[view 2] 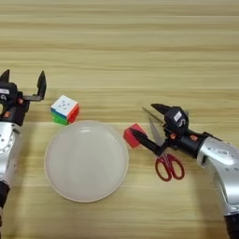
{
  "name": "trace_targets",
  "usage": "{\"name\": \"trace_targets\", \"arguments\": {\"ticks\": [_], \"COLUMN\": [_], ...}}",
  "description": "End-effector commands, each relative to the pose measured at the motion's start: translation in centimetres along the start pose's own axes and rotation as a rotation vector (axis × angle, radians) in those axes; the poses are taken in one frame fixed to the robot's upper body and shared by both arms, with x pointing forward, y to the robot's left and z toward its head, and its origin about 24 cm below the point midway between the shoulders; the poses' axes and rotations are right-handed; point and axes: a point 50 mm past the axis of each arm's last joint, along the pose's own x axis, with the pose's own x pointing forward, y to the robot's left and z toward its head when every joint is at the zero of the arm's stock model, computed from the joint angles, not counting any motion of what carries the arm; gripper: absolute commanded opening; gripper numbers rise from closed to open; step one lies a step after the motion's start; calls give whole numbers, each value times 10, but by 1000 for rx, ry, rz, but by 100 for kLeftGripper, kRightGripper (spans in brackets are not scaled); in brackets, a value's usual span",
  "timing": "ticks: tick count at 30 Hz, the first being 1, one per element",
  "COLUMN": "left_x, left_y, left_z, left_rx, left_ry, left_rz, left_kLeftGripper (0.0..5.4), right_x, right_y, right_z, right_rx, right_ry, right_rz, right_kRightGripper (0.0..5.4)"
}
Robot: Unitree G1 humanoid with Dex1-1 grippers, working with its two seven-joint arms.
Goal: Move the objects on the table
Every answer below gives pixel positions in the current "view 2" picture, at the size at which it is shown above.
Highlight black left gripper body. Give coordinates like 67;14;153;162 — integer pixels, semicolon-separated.
0;92;32;127

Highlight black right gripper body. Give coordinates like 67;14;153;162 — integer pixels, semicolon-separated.
162;130;206;159

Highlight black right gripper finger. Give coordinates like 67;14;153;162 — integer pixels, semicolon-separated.
150;103;173;117
130;127;165;157

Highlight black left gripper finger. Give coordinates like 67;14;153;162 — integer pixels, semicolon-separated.
0;69;11;84
21;70;48;103

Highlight red cube block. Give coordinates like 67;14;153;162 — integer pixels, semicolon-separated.
122;122;148;149

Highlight multicoloured puzzle cube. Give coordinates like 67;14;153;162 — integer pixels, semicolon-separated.
49;94;80;126

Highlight left black box white label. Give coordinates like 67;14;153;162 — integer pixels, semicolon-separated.
0;81;19;103

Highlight black box white label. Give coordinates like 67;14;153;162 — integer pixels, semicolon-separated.
0;81;19;103
163;105;190;135

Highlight right black box white label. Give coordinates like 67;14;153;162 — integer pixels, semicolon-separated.
163;105;190;135

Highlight white round plate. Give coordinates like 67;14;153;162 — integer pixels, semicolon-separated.
43;119;130;204

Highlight red handled scissors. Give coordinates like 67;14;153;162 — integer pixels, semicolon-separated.
148;117;186;183

